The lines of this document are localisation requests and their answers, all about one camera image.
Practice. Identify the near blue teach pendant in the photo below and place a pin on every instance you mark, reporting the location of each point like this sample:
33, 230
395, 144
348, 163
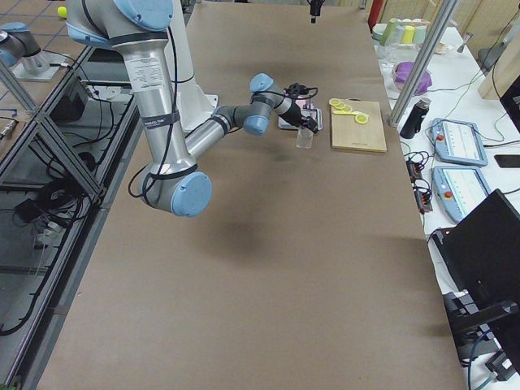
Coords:
460, 189

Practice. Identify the far blue teach pendant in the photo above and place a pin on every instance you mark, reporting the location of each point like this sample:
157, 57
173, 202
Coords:
458, 142

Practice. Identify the pink plastic cup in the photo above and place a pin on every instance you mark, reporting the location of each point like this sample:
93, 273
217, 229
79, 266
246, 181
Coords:
302, 105

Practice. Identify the blue teach pendant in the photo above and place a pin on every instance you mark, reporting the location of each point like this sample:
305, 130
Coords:
460, 189
458, 142

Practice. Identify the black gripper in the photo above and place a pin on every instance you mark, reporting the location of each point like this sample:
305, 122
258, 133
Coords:
297, 116
314, 6

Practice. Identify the bamboo cutting board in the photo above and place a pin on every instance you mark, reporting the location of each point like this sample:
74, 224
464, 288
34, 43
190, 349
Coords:
346, 134

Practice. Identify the green plastic cup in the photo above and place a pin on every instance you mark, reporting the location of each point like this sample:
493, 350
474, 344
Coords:
388, 31

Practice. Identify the silver digital kitchen scale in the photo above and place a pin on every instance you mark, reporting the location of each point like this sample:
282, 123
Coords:
314, 112

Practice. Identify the yellow plastic knife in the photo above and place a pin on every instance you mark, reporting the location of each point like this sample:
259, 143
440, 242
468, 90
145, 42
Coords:
344, 112

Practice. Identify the wine glass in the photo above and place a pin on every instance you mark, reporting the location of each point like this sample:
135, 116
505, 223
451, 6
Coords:
386, 55

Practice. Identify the black water bottle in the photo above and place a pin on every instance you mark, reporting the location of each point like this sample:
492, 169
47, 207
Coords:
415, 119

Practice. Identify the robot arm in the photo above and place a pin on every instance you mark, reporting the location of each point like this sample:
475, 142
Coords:
140, 31

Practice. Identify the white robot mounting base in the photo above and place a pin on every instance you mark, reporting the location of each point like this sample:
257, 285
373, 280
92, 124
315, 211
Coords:
195, 110

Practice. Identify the glass sauce bottle metal spout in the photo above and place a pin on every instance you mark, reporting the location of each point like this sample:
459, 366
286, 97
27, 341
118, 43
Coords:
305, 137

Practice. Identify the grey cup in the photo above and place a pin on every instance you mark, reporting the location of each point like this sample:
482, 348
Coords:
420, 32

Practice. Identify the aluminium frame post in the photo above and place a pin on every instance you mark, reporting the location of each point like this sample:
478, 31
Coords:
436, 31

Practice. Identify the yellow cup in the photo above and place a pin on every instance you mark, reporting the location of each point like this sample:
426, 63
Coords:
408, 34

